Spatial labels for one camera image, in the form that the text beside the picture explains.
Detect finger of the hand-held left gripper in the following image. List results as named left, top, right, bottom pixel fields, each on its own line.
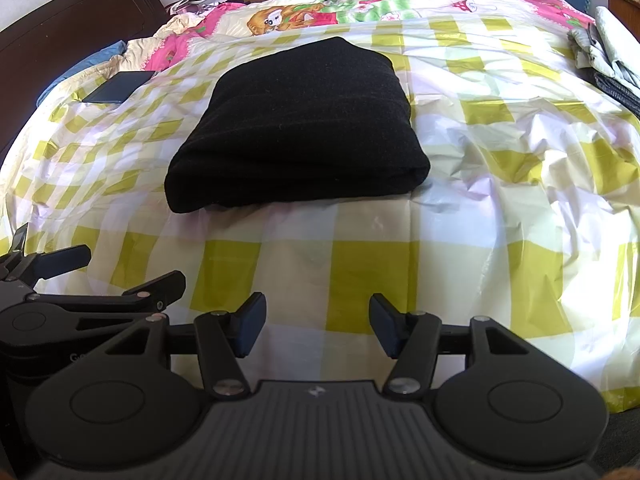
left=0, top=224, right=94, bottom=287
left=25, top=270, right=187, bottom=312

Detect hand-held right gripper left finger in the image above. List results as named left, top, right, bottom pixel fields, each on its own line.
left=102, top=291, right=269, bottom=402

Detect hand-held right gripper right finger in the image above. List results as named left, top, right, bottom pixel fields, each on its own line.
left=369, top=294, right=532, bottom=397

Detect black pants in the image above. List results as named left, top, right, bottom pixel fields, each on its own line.
left=164, top=36, right=432, bottom=215

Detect yellow checkered plastic sheet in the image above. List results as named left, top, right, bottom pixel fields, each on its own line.
left=0, top=15, right=640, bottom=413

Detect dark tablet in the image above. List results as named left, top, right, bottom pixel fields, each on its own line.
left=80, top=71, right=157, bottom=106

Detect blue pillow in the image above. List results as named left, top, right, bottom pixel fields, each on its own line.
left=36, top=40, right=127, bottom=108

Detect dark wooden bed headboard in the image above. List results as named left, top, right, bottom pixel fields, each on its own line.
left=0, top=0, right=170, bottom=161

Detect white bedside clutter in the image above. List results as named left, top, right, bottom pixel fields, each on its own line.
left=167, top=0, right=212, bottom=16

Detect cartoon printed quilt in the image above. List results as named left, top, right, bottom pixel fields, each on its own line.
left=122, top=0, right=596, bottom=73

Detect light folded cloth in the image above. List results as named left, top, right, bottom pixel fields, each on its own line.
left=567, top=6, right=640, bottom=87

